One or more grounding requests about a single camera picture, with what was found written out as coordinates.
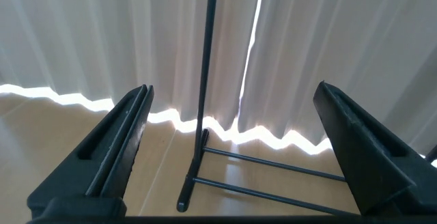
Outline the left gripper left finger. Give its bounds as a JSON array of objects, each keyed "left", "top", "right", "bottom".
[{"left": 27, "top": 84, "right": 155, "bottom": 219}]

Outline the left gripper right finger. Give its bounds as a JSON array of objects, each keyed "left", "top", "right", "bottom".
[{"left": 313, "top": 81, "right": 437, "bottom": 217}]

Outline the black clothes rack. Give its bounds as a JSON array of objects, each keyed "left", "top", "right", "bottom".
[{"left": 176, "top": 0, "right": 437, "bottom": 217}]

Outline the beige curtain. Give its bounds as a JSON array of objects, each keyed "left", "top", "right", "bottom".
[{"left": 0, "top": 0, "right": 437, "bottom": 156}]

